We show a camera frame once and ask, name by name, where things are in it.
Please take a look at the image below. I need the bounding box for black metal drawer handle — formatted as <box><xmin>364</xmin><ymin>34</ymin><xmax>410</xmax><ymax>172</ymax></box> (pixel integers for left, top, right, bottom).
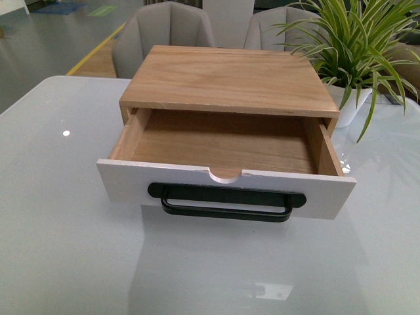
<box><xmin>148</xmin><ymin>182</ymin><xmax>306</xmax><ymax>222</ymax></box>

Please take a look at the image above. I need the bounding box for white plant pot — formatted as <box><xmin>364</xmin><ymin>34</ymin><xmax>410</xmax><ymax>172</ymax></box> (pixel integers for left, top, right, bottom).
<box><xmin>330</xmin><ymin>85</ymin><xmax>373</xmax><ymax>128</ymax></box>

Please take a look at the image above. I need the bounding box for wooden drawer cabinet box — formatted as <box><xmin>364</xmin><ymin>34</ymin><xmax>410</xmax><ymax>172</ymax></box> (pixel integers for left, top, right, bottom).
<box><xmin>119</xmin><ymin>45</ymin><xmax>340</xmax><ymax>134</ymax></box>

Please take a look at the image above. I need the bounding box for wooden drawer white front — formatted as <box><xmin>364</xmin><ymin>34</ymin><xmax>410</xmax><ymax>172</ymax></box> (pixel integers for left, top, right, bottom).
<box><xmin>97</xmin><ymin>109</ymin><xmax>356</xmax><ymax>219</ymax></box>

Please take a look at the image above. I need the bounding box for grey chair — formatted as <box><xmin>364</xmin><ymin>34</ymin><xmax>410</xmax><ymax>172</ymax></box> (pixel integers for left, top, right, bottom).
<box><xmin>244</xmin><ymin>7</ymin><xmax>320</xmax><ymax>52</ymax></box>
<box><xmin>112</xmin><ymin>1</ymin><xmax>216</xmax><ymax>79</ymax></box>

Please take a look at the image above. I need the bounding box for grey chair left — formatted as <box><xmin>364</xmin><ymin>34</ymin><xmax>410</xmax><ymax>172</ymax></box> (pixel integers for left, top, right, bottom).
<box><xmin>112</xmin><ymin>1</ymin><xmax>216</xmax><ymax>79</ymax></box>

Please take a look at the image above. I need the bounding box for green spider plant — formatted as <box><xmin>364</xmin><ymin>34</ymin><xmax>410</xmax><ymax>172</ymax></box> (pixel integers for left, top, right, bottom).
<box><xmin>282</xmin><ymin>1</ymin><xmax>419</xmax><ymax>132</ymax></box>

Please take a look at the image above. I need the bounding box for grey chair right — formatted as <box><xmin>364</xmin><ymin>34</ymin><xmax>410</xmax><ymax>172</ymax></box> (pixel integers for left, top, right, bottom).
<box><xmin>244</xmin><ymin>7</ymin><xmax>320</xmax><ymax>52</ymax></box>

